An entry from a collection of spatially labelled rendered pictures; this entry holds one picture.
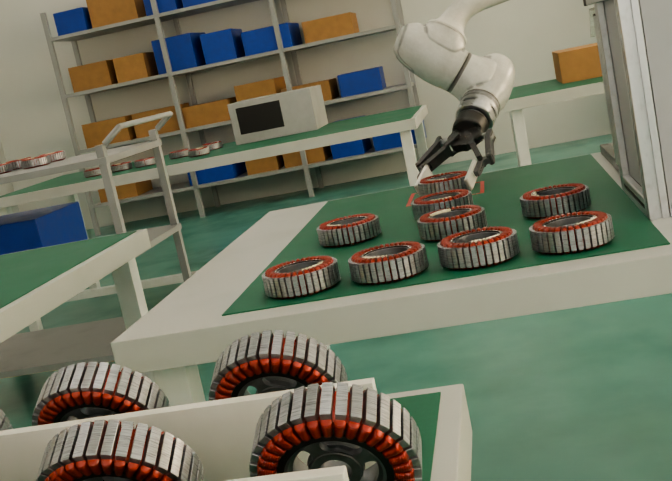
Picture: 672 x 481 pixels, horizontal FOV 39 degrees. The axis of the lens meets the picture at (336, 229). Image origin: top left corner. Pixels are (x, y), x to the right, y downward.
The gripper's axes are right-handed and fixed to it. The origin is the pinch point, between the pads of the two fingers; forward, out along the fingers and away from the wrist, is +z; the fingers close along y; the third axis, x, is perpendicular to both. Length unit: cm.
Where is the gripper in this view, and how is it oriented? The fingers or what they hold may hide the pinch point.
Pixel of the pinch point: (445, 182)
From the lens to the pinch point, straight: 201.2
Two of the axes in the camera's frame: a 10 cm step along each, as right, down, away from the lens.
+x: 4.6, 7.1, 5.4
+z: -3.8, 7.0, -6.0
